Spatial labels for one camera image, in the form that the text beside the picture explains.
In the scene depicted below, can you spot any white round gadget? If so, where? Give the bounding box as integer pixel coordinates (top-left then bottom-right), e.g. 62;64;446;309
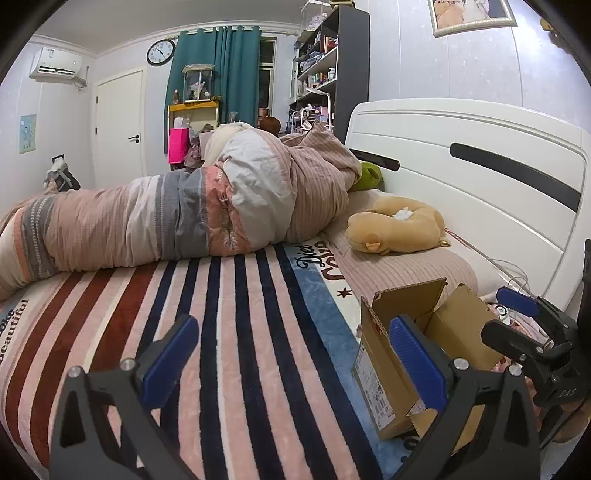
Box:
494;304;516;326

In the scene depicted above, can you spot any brown cardboard box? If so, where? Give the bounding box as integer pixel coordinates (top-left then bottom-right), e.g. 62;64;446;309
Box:
353;279;501;441

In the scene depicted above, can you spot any white bed headboard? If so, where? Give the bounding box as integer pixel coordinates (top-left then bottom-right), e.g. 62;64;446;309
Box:
346;99;590;308

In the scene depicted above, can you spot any tan plush toy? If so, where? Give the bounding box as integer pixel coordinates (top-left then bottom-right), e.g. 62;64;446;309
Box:
346;195;450;255

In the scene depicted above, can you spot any pink ribbed pillow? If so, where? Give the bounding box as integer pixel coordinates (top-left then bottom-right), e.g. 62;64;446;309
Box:
320;190;478;300

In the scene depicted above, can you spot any striped plush blanket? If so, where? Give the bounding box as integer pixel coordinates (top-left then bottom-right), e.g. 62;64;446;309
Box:
1;239;409;479

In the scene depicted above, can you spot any green plush toy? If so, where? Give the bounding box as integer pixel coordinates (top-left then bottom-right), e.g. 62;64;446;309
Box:
349;162;383;192

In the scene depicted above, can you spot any white door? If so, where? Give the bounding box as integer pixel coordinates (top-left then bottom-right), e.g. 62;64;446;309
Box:
93;69;145;188

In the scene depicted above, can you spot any rolled striped duvet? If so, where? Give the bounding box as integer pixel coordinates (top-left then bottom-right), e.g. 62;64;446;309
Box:
1;123;362;298

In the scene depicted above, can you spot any magenta gift bag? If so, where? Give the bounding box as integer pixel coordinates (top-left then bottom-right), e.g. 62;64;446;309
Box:
168;128;190;165

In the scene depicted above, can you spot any dark bookshelf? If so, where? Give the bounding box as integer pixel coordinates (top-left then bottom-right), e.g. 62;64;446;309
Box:
287;1;370;141

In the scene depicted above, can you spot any yellow shelf unit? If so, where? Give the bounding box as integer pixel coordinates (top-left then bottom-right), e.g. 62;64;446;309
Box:
166;100;219;132

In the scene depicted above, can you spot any glass display case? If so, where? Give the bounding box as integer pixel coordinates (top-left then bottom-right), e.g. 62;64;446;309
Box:
182;64;214;103

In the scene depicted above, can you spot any white air conditioner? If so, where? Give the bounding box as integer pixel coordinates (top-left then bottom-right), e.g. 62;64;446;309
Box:
29;47;88;88

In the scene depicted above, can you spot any teal curtain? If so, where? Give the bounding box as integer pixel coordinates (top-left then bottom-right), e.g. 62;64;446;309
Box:
165;26;262;126

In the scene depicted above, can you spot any white charging cable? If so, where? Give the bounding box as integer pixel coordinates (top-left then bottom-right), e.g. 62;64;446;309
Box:
445;230;532;324

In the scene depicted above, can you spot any framed wall picture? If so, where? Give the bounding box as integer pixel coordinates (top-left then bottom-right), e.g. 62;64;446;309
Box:
429;0;517;38

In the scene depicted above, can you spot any blue wall poster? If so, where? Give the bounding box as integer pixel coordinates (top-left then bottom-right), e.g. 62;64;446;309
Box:
19;114;37;154

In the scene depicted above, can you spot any round wall clock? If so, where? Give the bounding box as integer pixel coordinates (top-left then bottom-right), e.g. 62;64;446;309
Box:
146;39;176;67

